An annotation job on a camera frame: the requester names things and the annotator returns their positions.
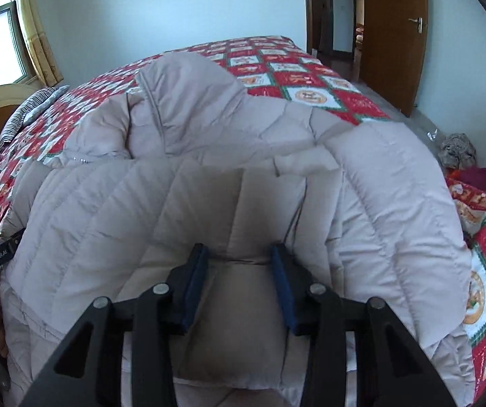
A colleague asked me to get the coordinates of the grey cloth pile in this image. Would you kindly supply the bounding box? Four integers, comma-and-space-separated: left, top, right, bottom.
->
438, 133, 477, 169

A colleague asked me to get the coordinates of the dark red cloth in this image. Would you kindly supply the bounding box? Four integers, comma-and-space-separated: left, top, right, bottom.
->
446, 166, 486, 193

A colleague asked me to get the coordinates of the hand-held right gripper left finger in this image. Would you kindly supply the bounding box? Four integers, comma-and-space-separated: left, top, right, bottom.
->
18, 244, 210, 407

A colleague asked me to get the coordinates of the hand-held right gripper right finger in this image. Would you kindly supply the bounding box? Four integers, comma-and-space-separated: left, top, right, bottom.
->
270, 244, 460, 407

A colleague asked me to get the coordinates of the striped pillow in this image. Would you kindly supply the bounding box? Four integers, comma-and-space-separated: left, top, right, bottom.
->
0, 85, 71, 153

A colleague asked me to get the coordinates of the dark wooden door frame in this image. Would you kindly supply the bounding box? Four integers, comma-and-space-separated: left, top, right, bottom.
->
302, 0, 364, 81

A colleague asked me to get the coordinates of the red printed bed quilt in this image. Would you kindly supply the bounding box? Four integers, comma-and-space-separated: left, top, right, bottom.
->
0, 35, 486, 399

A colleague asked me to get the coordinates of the light grey down jacket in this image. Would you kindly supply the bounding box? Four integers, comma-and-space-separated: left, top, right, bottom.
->
0, 49, 474, 407

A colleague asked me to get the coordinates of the yellow curtain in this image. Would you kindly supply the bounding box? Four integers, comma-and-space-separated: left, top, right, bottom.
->
14, 0, 63, 88

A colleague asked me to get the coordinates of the wooden door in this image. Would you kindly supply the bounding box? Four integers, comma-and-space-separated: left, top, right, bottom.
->
359, 0, 430, 117

